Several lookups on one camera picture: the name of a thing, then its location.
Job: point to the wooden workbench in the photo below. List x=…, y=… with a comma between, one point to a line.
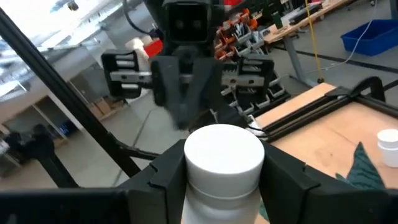
x=289, y=31

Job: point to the black office chair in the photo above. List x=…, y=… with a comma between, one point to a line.
x=37, y=143

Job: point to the white pill bottle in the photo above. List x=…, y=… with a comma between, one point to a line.
x=222, y=161
x=388, y=149

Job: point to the red storage bin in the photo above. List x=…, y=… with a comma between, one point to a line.
x=154, y=48

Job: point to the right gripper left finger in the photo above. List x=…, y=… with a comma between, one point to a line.
x=93, y=207

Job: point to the cardboard box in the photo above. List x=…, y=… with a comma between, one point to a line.
x=104, y=107

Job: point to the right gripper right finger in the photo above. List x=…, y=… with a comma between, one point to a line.
x=311, y=202

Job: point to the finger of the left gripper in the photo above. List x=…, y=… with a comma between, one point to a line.
x=169, y=84
x=206, y=84

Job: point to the black aluminium table frame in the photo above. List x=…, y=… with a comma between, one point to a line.
x=74, y=93

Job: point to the blue plastic bin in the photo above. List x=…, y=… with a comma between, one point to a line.
x=382, y=40

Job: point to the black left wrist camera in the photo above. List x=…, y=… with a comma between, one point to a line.
x=189, y=21

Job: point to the green snake plant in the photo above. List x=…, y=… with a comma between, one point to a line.
x=362, y=171

